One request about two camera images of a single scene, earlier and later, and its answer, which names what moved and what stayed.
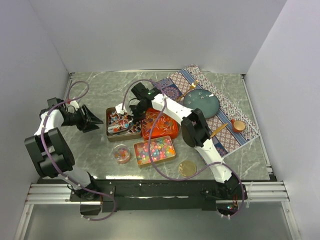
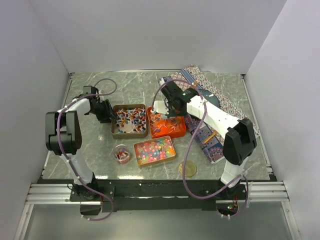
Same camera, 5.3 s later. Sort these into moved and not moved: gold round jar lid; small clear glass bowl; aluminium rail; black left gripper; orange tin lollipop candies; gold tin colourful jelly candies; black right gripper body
Moved: black left gripper; orange tin lollipop candies; black right gripper body
Not moved: aluminium rail; small clear glass bowl; gold round jar lid; gold tin colourful jelly candies
